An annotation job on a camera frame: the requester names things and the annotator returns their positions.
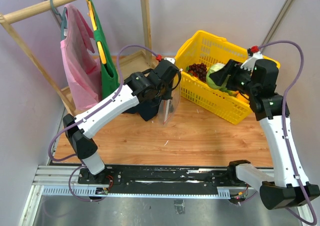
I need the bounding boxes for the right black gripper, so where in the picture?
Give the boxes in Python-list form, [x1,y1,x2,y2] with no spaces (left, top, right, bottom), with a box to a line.
[209,59,258,97]

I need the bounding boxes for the clear zip top bag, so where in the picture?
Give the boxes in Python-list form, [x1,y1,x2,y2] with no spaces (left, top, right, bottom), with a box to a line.
[157,69,183,126]

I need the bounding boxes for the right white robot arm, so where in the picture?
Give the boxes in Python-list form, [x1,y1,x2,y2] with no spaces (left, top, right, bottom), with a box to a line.
[207,59,320,210]

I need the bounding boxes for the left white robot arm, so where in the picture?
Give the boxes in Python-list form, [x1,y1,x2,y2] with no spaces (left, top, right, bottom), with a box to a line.
[63,57,181,184]

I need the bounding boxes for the purple grape bunch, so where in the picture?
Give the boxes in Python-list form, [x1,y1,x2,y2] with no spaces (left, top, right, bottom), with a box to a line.
[186,63,208,82]

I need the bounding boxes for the orange tangerines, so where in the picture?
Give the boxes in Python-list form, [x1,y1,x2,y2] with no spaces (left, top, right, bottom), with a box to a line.
[236,93,249,104]

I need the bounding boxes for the wooden clothes rack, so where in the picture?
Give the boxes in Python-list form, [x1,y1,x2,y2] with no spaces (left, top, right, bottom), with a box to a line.
[0,0,165,119]

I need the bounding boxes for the yellow plastic basket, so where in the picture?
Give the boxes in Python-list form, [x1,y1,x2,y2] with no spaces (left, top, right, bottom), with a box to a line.
[175,30,283,124]

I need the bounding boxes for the dark navy cloth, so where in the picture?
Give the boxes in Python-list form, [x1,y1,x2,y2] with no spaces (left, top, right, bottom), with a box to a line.
[124,99,161,121]

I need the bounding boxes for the green shirt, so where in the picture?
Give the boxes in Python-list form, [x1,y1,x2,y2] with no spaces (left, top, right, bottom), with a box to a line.
[89,0,120,99]

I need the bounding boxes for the pink shirt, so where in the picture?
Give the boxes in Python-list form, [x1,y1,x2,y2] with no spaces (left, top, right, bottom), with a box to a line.
[60,4,102,110]

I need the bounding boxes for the yellow clothes hanger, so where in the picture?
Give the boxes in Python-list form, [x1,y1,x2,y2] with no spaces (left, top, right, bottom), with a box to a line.
[86,0,107,64]

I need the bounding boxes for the teal clothes hanger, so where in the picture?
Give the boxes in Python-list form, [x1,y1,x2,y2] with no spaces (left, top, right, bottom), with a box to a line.
[49,0,68,41]

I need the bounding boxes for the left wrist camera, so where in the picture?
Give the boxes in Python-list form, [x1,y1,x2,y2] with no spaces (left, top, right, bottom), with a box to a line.
[155,55,176,64]

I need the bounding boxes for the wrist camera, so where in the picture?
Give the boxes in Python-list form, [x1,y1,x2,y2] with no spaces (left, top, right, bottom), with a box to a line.
[155,55,176,64]
[240,46,263,72]

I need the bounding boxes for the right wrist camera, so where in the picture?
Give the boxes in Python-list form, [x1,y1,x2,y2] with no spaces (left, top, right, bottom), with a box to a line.
[240,46,263,72]

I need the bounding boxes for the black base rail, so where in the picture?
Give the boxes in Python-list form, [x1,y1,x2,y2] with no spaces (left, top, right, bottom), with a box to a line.
[77,164,246,196]

